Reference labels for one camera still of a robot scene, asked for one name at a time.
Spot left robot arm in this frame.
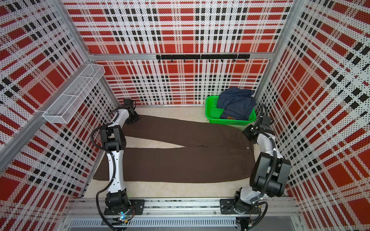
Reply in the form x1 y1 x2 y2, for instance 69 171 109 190
90 99 139 217

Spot brown trousers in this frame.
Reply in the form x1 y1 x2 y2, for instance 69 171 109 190
92 115 256 184

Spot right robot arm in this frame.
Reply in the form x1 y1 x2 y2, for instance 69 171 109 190
232 104 291 214

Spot aluminium front rail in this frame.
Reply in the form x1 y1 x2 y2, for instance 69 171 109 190
62 197 301 218

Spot white wire mesh shelf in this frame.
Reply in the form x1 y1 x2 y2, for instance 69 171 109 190
43 64 105 124

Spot blue denim jeans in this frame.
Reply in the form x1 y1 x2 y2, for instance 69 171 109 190
217 87 256 120

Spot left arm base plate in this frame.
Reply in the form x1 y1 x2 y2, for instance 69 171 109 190
104 199 145 216

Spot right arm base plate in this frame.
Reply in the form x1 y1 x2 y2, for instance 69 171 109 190
220 199 259 215

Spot green plastic basket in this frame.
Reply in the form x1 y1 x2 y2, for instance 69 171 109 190
205 96 257 126

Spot black hook rail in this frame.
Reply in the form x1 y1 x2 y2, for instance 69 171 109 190
156 54 251 61

